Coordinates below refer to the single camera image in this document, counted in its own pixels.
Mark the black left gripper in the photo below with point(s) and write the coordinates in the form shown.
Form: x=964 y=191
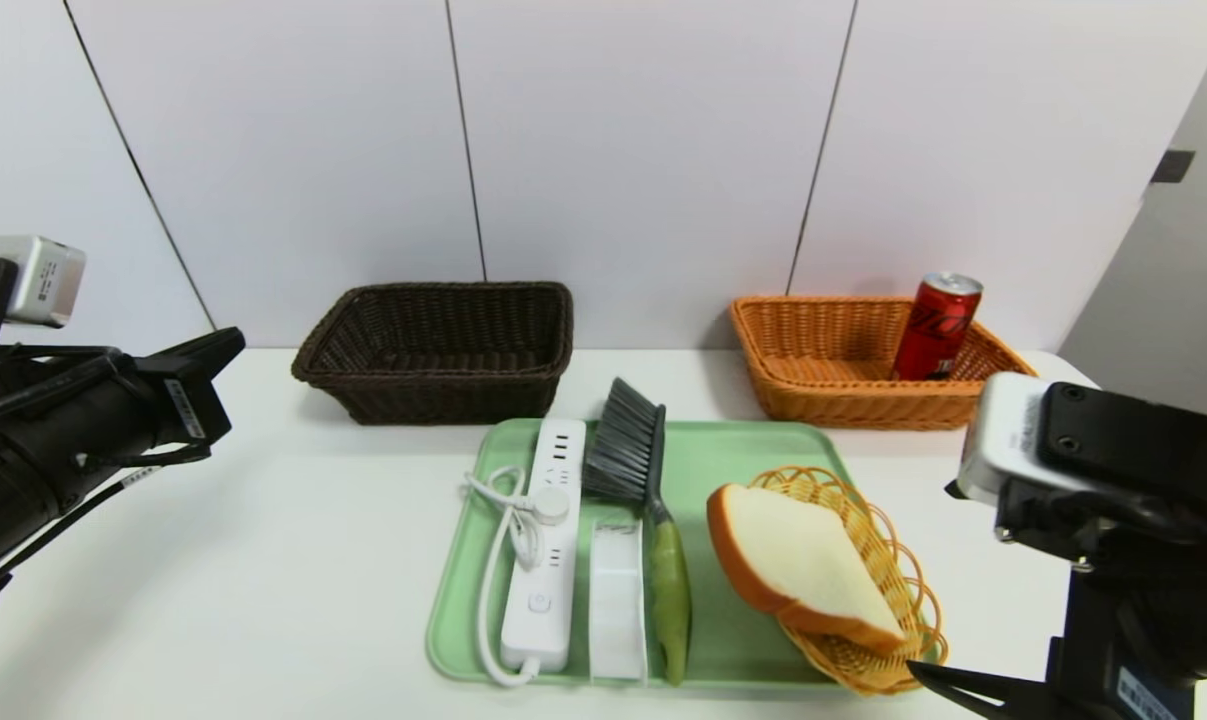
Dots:
x=187 y=407

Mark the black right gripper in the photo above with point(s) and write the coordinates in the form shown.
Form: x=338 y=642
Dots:
x=1146 y=692

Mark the small yellow wicker bread tray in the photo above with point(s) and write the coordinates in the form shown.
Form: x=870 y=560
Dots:
x=883 y=670

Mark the slice of white bread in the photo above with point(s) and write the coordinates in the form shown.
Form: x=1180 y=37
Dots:
x=803 y=550

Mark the red soda can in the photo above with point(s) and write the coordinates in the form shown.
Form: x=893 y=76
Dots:
x=933 y=330

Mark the white tape roll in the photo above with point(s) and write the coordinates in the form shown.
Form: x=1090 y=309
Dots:
x=618 y=610

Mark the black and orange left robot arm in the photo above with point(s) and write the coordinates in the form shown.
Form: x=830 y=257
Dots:
x=33 y=450

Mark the dark brown wicker basket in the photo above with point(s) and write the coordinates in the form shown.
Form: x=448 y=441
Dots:
x=443 y=400

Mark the orange wicker basket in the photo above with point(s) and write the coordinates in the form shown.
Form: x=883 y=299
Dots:
x=823 y=400

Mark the light green plastic tray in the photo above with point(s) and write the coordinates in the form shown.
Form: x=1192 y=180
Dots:
x=723 y=480

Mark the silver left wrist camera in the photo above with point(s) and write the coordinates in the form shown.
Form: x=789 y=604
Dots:
x=38 y=280

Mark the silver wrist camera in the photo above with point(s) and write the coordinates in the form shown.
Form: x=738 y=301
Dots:
x=1003 y=440
x=38 y=280

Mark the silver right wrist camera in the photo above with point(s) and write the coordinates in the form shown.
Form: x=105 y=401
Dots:
x=1003 y=440

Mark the dark wall plate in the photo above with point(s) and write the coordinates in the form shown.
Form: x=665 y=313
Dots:
x=1174 y=166

